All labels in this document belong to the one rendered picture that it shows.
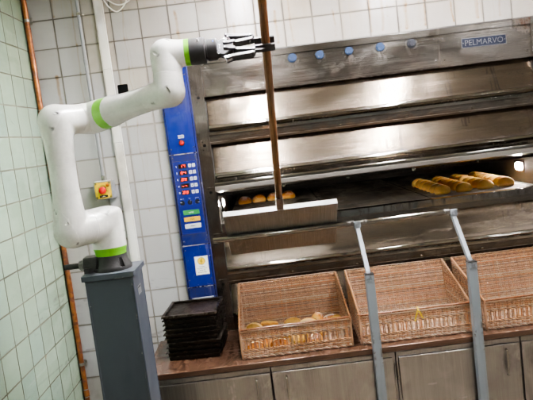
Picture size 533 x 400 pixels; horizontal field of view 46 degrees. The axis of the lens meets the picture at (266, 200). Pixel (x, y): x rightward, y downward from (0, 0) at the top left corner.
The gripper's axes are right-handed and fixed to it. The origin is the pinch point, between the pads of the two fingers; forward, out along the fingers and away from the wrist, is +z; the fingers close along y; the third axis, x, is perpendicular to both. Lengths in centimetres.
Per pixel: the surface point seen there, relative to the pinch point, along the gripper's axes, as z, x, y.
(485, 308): 94, -136, 47
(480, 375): 86, -149, 76
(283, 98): 10, -101, -72
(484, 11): 123, -77, -96
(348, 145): 43, -119, -49
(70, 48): -100, -75, -100
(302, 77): 22, -94, -79
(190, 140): -42, -109, -56
